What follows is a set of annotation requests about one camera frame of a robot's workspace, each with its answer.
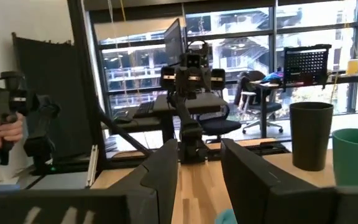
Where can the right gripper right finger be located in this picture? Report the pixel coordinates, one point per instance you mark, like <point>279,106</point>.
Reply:
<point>259,193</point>

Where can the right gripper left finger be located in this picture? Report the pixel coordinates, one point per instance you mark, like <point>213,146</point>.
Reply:
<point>163,180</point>

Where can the tall black cup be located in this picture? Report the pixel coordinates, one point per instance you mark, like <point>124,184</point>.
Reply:
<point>311,137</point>

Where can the dark green plastic cup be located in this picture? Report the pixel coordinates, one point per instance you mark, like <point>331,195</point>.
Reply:
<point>356,158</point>

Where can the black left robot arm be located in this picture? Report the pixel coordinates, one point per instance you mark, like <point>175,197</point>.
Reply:
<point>191,130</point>

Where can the black office desk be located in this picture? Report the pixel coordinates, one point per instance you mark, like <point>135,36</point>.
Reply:
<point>353,77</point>
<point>163,107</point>

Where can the black computer monitor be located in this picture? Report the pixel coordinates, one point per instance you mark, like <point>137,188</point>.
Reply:
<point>174,43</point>

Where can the blue crumpled cloth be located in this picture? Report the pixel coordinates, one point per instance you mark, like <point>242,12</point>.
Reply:
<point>227,217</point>

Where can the black keyboard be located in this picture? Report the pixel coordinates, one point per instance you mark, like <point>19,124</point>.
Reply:
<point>144,109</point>

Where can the dark blue office chair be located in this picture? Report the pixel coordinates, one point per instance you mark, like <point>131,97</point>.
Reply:
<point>219,126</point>

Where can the black office chair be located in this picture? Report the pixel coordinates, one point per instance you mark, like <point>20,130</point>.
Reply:
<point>253,81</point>

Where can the aluminium profile bar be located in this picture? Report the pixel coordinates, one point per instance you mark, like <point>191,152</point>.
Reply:
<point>92,168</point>

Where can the black computer mouse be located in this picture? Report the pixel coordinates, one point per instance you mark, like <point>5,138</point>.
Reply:
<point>123,119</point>

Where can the blue bundle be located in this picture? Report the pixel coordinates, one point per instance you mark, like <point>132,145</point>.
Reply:
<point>273,76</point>

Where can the black partition panel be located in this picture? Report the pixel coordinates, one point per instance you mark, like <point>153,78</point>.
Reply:
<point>57,77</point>

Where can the yellow container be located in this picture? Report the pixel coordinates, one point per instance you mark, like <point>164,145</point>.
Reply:
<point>353,67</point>

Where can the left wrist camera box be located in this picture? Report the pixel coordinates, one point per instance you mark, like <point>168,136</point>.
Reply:
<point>194,60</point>

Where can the black diagonal frame strut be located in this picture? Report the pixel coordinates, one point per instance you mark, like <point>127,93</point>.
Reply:
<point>123,133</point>

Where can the black frame post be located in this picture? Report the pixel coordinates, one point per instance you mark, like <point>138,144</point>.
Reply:
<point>82,62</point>

